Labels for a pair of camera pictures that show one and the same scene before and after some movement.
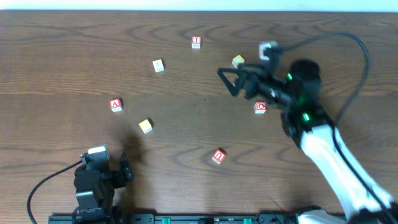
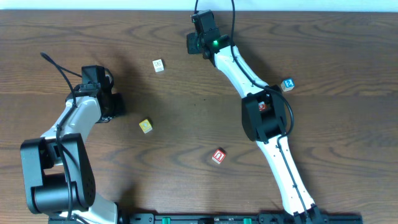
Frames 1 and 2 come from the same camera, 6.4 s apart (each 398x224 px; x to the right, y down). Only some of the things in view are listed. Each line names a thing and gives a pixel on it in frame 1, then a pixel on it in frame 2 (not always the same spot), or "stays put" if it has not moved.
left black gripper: (119, 175) -> (117, 104)
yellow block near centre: (145, 126) stays put
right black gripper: (249, 82) -> (191, 43)
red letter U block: (218, 156) stays put
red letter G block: (260, 107) stays put
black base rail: (201, 218) stays put
